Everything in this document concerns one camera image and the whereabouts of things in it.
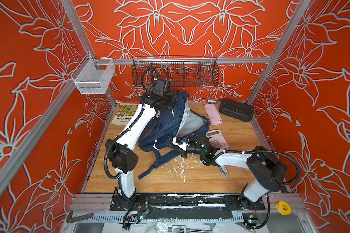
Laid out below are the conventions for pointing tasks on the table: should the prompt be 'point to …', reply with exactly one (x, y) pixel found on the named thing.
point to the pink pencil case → (213, 114)
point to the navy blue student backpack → (177, 122)
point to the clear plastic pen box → (225, 175)
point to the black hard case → (236, 109)
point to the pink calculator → (217, 139)
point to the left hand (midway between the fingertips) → (178, 94)
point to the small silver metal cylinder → (212, 100)
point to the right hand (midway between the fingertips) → (168, 145)
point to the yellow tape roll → (284, 208)
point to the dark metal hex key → (70, 219)
